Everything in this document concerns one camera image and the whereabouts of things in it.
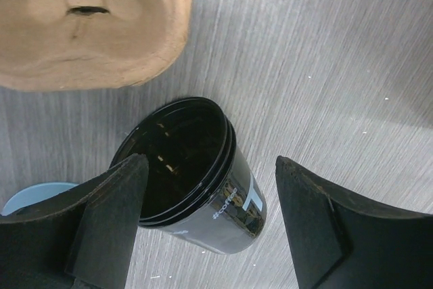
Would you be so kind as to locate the light blue straw cup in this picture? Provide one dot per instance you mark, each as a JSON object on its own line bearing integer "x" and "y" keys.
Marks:
{"x": 34, "y": 194}

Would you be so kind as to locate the brown cardboard cup carrier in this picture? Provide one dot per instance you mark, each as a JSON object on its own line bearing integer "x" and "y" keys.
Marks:
{"x": 62, "y": 45}

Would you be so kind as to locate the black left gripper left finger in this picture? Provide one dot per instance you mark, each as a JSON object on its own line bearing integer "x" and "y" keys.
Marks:
{"x": 81, "y": 238}

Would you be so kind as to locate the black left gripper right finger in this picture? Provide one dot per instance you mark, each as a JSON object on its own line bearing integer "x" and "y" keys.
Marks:
{"x": 341, "y": 239}

